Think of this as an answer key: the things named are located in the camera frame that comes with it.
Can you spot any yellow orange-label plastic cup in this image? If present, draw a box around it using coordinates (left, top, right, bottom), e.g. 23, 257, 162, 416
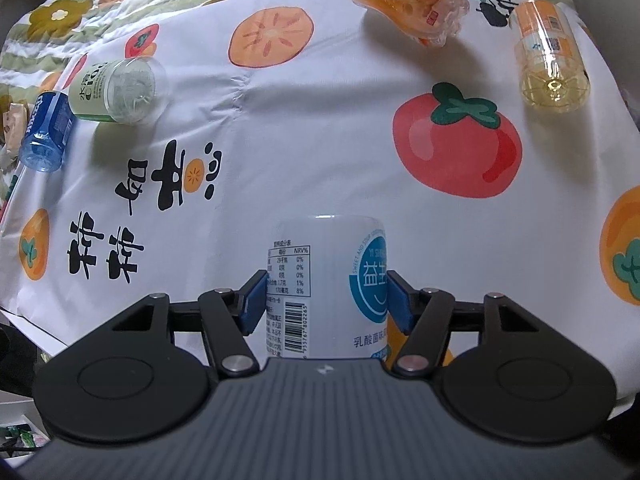
510, 0, 590, 113

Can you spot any white blue-label plastic cup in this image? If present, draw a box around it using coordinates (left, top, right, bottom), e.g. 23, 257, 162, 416
266, 214, 390, 361

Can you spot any snack packet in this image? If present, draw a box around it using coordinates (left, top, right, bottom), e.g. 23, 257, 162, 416
2, 103, 29, 158

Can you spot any white persimmon-print cloth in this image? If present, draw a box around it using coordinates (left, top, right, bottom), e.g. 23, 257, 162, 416
1, 0, 639, 396

